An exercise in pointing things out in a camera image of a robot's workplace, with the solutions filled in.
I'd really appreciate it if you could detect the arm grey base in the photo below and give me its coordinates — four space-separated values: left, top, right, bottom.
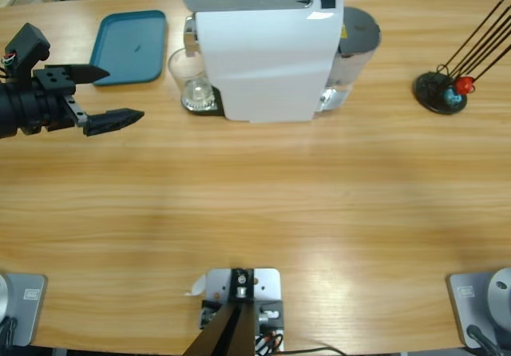
446 267 511 349
0 271 49 347

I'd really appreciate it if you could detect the clear glass cup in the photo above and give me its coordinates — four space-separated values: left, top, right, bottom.
167 46 215 112

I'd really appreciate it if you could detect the wrist camera wire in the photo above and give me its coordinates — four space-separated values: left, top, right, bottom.
1 53 18 79

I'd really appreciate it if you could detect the clear water tank dark lid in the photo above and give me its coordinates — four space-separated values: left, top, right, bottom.
327 6 382 113

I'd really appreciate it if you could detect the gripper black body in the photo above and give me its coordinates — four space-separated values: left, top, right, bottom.
0 65 87 140

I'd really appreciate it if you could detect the white capsule coffee machine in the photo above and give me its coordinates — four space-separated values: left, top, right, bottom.
181 0 345 125

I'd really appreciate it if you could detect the dark camera post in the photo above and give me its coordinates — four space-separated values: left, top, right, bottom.
185 267 256 356

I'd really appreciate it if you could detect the base black cable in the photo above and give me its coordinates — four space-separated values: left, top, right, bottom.
466 323 505 356
0 315 19 347

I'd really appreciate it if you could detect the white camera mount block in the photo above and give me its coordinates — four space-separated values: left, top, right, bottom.
199 267 285 353

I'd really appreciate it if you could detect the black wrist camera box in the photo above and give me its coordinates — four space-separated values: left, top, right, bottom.
3 22 51 81

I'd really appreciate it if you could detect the white paper tag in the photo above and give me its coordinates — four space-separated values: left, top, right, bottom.
183 274 207 297

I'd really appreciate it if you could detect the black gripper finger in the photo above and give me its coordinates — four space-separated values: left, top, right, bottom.
46 63 111 85
82 108 145 137

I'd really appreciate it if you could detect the black capsule holder with rods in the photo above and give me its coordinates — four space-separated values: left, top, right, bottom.
413 0 511 116

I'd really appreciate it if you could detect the thin black cable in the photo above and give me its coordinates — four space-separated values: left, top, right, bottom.
285 346 352 356

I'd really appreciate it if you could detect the red coffee capsule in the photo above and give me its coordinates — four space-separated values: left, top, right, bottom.
454 75 476 96

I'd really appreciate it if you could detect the teal plastic tray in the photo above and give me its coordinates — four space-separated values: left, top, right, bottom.
88 10 168 87

